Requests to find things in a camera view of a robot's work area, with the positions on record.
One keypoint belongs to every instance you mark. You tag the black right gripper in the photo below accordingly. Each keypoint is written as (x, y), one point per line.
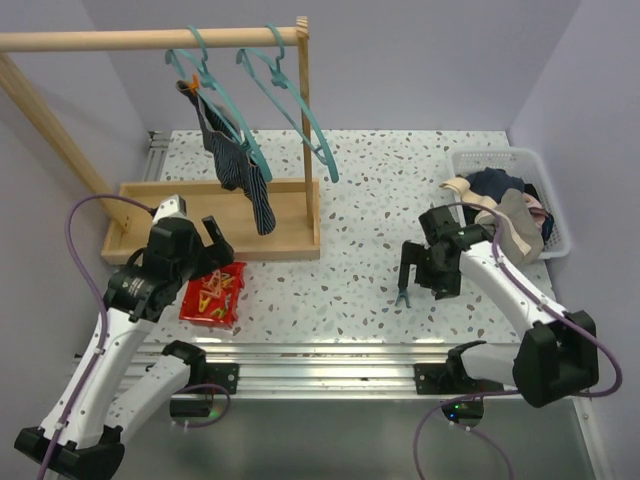
(414, 253)

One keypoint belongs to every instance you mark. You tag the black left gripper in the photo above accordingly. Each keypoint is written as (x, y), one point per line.
(214, 256)

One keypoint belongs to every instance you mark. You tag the teal clothespin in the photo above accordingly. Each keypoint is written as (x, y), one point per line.
(403, 297)

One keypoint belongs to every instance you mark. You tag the navy striped underwear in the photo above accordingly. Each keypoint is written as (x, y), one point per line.
(234, 168)

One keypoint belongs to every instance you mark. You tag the beige grey underwear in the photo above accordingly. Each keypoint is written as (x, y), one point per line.
(522, 217)

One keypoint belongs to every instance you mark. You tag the orange clothespin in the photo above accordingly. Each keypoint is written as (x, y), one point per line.
(194, 84)

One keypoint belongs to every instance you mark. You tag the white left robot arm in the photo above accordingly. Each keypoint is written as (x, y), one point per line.
(84, 436)

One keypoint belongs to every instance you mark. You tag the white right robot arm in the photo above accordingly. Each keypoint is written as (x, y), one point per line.
(556, 355)

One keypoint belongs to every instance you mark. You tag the clothespins in red bin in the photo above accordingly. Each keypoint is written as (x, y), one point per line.
(214, 294)

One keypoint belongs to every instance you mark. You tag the red clothespin bin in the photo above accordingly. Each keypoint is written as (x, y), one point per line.
(189, 307)

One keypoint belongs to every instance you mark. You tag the wooden clothes rack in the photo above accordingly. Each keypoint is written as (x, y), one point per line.
(294, 200)

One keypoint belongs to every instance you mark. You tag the pile of clothes in basket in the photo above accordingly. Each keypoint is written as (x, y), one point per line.
(486, 188)

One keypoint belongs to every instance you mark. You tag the white laundry basket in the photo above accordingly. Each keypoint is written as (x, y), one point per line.
(527, 165)

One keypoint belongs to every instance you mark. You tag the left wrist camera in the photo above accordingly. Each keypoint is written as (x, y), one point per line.
(171, 207)

